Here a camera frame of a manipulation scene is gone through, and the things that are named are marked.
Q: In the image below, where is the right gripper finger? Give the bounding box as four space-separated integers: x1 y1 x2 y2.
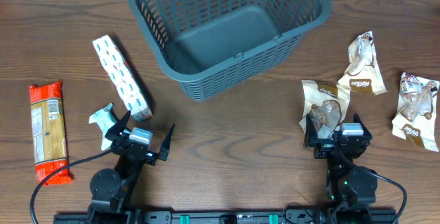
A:
353 113 373 139
305 114 318 141

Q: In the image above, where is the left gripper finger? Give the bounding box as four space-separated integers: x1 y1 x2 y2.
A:
105 111 131 140
160 124 175 154

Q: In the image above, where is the small teal snack packet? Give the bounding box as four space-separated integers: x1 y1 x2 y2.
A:
89 103 117 151

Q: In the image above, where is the beige snack bag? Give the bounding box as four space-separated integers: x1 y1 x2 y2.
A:
299 80 350 139
392 72 439 152
338 31 387 95

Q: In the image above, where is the white patterned carton box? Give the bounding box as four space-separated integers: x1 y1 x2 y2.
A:
92 35 153 122

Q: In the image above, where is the grey plastic basket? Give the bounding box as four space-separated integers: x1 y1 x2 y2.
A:
128 0 332 100

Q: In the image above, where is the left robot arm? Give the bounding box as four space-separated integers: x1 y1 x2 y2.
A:
87 112 175 224

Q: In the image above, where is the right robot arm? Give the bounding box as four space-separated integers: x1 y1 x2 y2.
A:
304 114 377 223

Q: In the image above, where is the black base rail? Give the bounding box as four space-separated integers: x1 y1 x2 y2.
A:
53 209 396 224

